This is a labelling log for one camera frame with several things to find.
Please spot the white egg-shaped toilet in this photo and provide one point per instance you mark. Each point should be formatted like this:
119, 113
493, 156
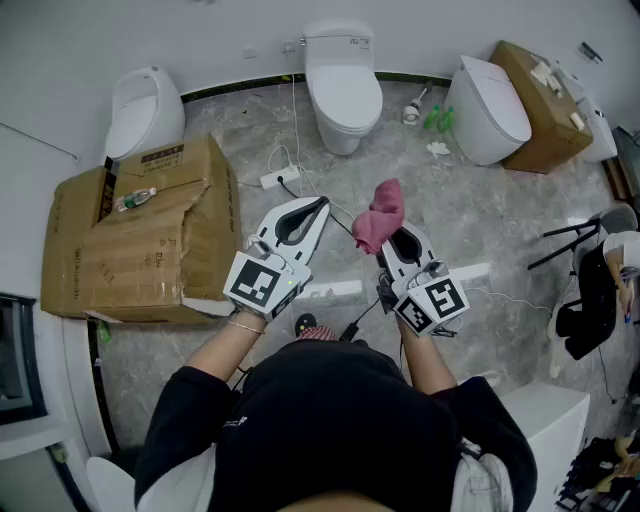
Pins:
145, 115

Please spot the white power strip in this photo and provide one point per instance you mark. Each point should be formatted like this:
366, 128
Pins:
277, 177

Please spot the white toilet brush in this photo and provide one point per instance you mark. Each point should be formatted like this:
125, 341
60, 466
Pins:
412, 114

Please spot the grey chair with black legs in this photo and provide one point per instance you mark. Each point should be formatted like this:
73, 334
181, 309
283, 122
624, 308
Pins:
620, 217

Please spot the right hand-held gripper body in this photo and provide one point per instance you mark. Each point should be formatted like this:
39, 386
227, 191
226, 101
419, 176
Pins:
435, 305

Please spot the black framed glass cabinet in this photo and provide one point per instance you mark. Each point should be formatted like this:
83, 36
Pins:
15, 360

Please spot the tall brown cardboard box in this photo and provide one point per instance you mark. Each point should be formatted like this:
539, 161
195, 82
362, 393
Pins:
540, 115

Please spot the cluttered equipment shelf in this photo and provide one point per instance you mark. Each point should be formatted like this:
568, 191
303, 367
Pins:
600, 480

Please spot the small white roll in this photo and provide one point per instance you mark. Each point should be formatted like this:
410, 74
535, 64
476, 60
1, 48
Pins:
577, 121

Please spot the white tank toilet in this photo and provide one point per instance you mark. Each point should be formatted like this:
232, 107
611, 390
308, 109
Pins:
342, 85

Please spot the crumpled white tissue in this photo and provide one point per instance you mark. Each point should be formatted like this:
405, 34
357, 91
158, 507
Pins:
438, 149

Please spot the clear plastic water bottle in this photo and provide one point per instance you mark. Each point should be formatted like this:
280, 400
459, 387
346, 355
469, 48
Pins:
132, 200

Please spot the labelled cardboard box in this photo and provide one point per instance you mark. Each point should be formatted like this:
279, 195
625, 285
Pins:
165, 240

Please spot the person's black shoe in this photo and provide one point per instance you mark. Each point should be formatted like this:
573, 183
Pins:
305, 320

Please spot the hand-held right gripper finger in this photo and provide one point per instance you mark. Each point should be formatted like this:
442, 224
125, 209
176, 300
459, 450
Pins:
427, 250
397, 270

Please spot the black paper holder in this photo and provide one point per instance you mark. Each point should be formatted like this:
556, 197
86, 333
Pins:
591, 52

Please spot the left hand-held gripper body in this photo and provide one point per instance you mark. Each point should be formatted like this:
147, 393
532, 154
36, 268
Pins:
250, 285

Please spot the person's black top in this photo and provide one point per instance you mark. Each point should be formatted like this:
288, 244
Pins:
325, 425

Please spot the black power adapter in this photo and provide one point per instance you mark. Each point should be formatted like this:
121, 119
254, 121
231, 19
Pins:
349, 331

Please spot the cardboard box with black band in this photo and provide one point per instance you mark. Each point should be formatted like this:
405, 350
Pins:
67, 250

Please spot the white counter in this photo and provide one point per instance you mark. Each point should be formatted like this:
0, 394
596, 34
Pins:
550, 425

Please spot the pink cloth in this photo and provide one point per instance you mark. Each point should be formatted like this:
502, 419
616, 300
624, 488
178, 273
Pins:
387, 210

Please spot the green bottle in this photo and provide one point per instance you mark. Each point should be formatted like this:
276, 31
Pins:
446, 120
432, 117

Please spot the person's left forearm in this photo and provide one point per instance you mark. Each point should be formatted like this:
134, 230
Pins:
220, 350

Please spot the person's right forearm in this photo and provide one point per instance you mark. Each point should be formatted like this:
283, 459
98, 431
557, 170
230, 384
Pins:
425, 360

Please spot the white gloves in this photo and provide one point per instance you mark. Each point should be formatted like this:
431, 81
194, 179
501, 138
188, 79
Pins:
542, 72

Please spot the wall water valve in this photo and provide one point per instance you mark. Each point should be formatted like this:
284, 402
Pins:
289, 47

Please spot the white tankless smart toilet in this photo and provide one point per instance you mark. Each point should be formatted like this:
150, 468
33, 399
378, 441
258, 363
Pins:
490, 115

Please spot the white wall socket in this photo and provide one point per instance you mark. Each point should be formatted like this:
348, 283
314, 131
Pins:
249, 52

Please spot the person's red checked trousers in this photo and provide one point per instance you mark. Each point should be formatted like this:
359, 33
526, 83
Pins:
317, 333

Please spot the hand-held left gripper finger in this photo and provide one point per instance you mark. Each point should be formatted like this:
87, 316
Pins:
272, 222
312, 240

